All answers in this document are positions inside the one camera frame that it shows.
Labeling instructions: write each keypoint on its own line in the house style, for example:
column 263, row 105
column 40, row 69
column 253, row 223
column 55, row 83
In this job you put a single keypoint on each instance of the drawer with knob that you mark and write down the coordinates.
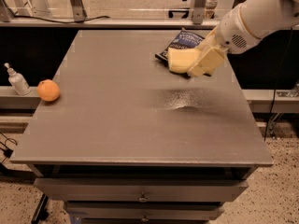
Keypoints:
column 140, row 190
column 142, row 211

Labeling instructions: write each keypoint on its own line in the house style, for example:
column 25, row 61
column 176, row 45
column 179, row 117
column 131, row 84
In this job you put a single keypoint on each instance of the blue chip bag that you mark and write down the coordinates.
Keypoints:
column 183, row 40

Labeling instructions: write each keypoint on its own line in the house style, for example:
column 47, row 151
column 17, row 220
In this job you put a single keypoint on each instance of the metal frame post right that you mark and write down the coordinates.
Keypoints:
column 198, row 11

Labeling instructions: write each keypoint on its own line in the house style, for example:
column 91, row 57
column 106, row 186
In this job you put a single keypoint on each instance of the metal frame post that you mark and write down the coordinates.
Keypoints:
column 79, row 12
column 198, row 11

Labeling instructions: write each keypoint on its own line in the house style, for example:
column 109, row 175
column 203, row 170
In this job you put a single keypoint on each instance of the grey drawer cabinet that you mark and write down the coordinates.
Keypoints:
column 122, row 115

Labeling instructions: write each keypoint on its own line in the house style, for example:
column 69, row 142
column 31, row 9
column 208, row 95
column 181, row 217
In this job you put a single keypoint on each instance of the white pump bottle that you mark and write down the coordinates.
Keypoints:
column 17, row 81

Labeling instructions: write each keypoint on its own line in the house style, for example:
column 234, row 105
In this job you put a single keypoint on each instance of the yellow sponge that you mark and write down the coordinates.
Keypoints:
column 179, row 60

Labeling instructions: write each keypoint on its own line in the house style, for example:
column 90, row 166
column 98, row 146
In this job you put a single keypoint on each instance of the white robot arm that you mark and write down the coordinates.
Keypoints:
column 241, row 29

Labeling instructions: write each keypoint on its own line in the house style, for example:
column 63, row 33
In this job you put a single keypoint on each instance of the metal frame post left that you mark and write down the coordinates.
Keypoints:
column 79, row 12

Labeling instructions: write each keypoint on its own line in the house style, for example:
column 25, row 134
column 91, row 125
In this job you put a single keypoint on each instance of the top drawer with knob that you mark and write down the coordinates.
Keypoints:
column 140, row 190

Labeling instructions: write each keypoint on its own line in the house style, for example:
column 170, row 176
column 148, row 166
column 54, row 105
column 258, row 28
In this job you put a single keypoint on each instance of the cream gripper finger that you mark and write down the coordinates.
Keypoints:
column 209, row 41
column 208, row 60

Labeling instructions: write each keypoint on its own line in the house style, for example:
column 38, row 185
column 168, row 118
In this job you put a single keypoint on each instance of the orange fruit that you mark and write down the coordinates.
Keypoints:
column 48, row 90

